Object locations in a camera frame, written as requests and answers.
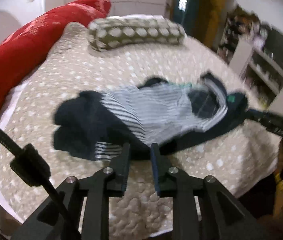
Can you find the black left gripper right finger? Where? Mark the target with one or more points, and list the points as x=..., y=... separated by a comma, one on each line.
x=202, y=208

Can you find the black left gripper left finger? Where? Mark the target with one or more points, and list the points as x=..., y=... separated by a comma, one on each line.
x=77, y=208

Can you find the navy striped pants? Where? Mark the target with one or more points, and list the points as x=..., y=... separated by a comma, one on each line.
x=96, y=125

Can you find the beige spotted quilt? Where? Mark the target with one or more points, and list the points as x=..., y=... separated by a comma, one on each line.
x=238, y=159

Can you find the white shelf unit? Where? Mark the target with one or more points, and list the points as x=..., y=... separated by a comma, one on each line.
x=254, y=51

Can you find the red plush blanket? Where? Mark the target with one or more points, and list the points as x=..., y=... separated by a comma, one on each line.
x=28, y=47

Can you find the olive hedgehog print pillow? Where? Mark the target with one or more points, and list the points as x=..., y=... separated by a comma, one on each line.
x=117, y=31

